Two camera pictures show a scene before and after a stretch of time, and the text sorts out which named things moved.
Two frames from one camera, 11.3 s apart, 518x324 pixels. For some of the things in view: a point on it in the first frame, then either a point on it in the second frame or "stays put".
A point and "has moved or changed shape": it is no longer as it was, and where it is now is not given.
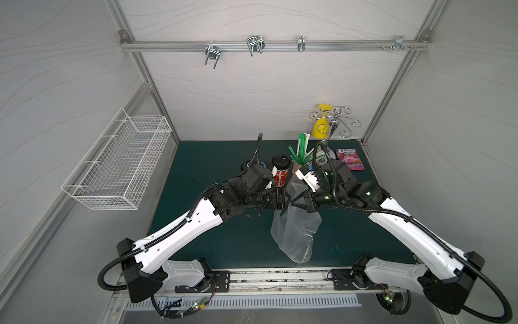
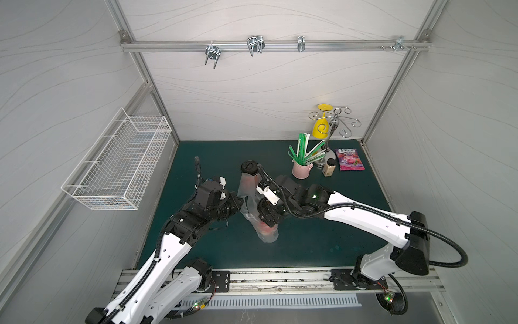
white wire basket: [115, 173] stays put
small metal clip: [301, 43] stays put
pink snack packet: [350, 156] stays put
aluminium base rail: [271, 281] stays put
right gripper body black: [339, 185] → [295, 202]
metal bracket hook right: [398, 43] stays put
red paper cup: [280, 165] → [267, 230]
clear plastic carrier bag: [295, 229] has moved or changed shape
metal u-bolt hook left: [214, 52] stays put
